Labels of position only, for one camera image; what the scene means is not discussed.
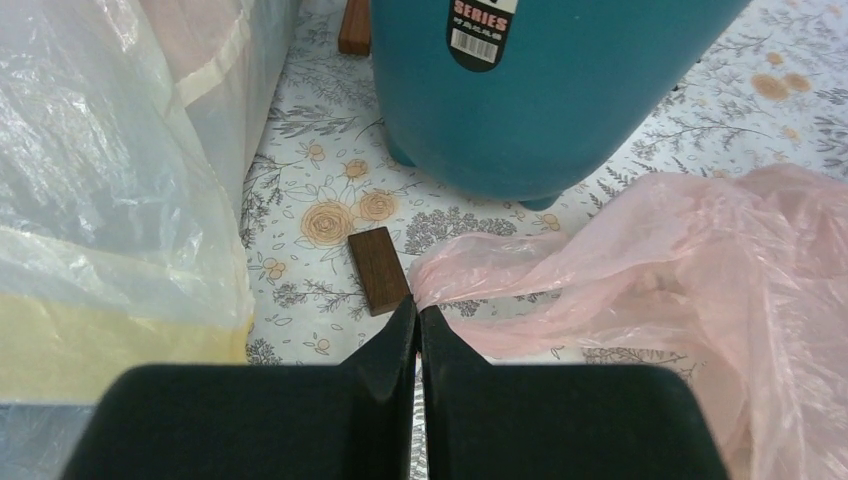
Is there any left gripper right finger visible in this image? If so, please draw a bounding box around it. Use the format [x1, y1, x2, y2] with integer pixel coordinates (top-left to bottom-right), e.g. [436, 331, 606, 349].
[419, 307, 728, 479]

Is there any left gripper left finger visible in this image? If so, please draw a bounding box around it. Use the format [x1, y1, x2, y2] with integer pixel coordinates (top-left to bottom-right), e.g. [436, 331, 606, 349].
[62, 298, 417, 479]

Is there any pink plastic trash bag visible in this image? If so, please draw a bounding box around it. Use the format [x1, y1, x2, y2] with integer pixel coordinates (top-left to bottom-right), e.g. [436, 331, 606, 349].
[409, 164, 847, 479]

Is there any teal plastic trash bin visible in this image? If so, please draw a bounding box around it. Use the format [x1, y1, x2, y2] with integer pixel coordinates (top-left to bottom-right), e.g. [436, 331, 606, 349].
[370, 0, 745, 211]

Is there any large clear bag of bags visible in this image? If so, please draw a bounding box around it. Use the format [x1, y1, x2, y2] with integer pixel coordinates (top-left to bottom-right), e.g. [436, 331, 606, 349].
[1, 1, 300, 479]

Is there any small brown wooden block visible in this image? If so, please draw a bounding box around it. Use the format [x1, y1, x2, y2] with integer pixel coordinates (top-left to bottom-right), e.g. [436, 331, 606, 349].
[347, 227, 410, 317]

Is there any brown cube block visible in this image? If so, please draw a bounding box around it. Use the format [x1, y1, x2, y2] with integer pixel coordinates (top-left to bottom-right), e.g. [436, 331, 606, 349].
[337, 0, 371, 57]

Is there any floral patterned tablecloth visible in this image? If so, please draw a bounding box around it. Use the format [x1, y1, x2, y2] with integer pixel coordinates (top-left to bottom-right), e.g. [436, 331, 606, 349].
[238, 0, 848, 480]

